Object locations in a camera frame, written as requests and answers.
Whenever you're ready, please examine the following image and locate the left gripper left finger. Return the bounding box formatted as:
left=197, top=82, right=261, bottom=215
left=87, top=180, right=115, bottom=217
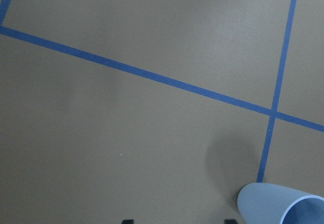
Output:
left=121, top=219, right=133, bottom=224

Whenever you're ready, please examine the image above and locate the light blue plastic cup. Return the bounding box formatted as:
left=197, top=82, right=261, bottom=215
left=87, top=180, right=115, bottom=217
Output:
left=237, top=183, right=323, bottom=224

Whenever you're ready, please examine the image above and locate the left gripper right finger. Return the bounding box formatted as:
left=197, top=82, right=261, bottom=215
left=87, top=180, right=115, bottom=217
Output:
left=224, top=219, right=235, bottom=224

